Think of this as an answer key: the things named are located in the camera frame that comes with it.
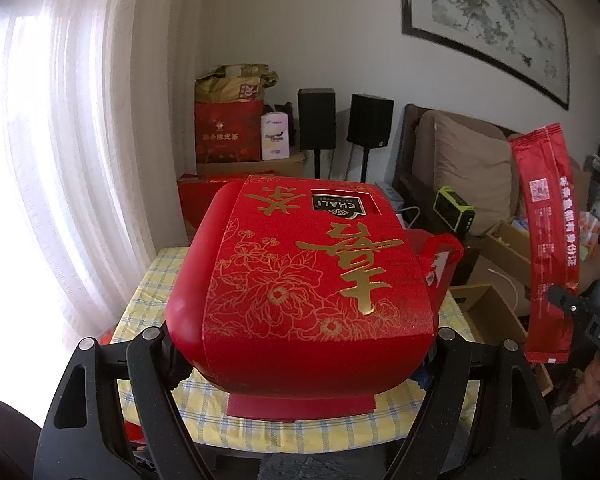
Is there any red gold-flowered tea box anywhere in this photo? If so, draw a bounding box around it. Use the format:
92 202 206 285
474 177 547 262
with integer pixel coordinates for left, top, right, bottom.
165 175 444 402

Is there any person's right hand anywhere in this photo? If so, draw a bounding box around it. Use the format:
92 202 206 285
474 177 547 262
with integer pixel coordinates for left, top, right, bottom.
554 356 600 434

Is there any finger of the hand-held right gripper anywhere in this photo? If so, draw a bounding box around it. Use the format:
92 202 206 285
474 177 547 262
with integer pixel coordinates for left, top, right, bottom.
547 285 589 319

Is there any white purple packet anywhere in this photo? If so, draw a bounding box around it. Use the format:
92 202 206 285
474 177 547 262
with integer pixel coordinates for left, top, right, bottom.
260 111 291 161

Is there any small red ribbon-handled gift bag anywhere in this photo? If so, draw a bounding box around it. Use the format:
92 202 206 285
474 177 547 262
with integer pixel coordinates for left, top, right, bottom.
412 230 465 307

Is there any white curtain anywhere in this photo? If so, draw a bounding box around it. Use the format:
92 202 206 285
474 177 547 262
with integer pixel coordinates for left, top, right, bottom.
0 0 202 412

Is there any grey device box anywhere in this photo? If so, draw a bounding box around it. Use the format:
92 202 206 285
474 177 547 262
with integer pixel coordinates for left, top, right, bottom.
375 182 407 211

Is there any large closed cardboard box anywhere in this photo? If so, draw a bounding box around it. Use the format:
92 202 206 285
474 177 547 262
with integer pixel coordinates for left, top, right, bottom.
196 152 306 179

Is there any cardboard box of small items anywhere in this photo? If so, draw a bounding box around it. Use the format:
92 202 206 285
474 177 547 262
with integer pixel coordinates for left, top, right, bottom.
485 217 537 282

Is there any green black portable radio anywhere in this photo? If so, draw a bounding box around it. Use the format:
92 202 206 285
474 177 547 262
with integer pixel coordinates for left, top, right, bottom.
432 186 476 234

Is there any white charger cable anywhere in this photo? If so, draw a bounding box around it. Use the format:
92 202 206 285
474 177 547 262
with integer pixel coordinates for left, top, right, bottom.
399 204 424 229

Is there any red cookie gift box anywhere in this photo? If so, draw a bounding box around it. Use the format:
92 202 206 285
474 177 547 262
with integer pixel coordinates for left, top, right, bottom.
177 172 277 234

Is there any gold paper bag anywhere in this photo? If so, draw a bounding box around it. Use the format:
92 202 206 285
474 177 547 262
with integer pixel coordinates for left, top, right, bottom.
195 64 280 106

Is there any long red foil packet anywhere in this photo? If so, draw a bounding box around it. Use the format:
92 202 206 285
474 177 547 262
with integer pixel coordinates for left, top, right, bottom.
510 122 580 365

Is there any yellow checked tablecloth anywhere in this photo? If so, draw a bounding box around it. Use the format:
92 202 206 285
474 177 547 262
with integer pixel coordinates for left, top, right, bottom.
107 246 482 454

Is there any red tea gift box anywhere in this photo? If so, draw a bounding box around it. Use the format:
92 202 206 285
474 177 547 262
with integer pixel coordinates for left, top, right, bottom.
195 100 265 164

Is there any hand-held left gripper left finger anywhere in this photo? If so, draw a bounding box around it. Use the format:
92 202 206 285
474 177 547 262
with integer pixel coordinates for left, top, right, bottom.
34 327 217 480

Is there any black speaker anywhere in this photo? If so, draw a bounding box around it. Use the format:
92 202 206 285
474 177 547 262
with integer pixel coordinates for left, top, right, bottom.
346 94 395 149
297 88 337 151

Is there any framed ink painting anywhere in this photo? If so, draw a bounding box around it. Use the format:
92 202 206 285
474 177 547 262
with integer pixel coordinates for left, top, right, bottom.
400 0 571 111

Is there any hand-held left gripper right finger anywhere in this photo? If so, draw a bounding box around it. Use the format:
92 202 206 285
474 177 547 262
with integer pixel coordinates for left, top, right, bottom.
386 327 563 480

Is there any orange white paper bag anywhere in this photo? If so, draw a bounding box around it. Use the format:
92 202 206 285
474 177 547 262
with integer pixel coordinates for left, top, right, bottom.
577 210 600 262

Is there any grey fleece cloth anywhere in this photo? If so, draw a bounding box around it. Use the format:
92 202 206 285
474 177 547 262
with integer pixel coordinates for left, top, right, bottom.
256 452 397 480

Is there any beige sofa cushion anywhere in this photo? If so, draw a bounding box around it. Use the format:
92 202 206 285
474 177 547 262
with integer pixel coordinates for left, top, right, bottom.
432 112 514 224

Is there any brown sofa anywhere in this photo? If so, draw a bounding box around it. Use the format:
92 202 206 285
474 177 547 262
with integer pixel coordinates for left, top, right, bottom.
394 104 600 312

